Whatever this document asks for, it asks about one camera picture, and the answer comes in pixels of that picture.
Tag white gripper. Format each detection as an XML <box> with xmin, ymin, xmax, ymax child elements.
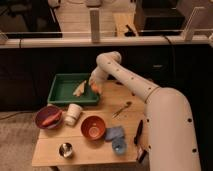
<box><xmin>89</xmin><ymin>67</ymin><xmax>108</xmax><ymax>86</ymax></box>

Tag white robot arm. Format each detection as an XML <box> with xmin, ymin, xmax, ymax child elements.
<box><xmin>89</xmin><ymin>51</ymin><xmax>201</xmax><ymax>171</ymax></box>

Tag white paper cup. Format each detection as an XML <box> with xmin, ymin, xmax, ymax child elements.
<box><xmin>64</xmin><ymin>104</ymin><xmax>83</xmax><ymax>126</ymax></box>

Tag small metal cup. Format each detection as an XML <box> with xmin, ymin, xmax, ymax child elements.
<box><xmin>59</xmin><ymin>143</ymin><xmax>73</xmax><ymax>158</ymax></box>

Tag pale banana piece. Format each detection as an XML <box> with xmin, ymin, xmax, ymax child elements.
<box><xmin>73</xmin><ymin>80</ymin><xmax>87</xmax><ymax>97</ymax></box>

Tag green plastic tray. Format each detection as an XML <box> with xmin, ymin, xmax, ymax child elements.
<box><xmin>47</xmin><ymin>73</ymin><xmax>100</xmax><ymax>106</ymax></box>

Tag black tool on desk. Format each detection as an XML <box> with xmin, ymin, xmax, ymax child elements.
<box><xmin>124</xmin><ymin>25</ymin><xmax>136</xmax><ymax>37</ymax></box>

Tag orange bowl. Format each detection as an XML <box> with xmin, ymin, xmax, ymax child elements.
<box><xmin>81</xmin><ymin>116</ymin><xmax>106</xmax><ymax>140</ymax></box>

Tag blue cloth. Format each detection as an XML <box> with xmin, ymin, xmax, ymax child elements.
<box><xmin>105</xmin><ymin>126</ymin><xmax>124</xmax><ymax>141</ymax></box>

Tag orange carrot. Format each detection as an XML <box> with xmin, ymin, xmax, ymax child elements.
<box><xmin>42</xmin><ymin>113</ymin><xmax>61</xmax><ymax>126</ymax></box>

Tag purple bowl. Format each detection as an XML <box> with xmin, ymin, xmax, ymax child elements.
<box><xmin>35</xmin><ymin>105</ymin><xmax>63</xmax><ymax>129</ymax></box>

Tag white angled bracket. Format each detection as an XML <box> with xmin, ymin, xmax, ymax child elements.
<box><xmin>182</xmin><ymin>6</ymin><xmax>205</xmax><ymax>41</ymax></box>

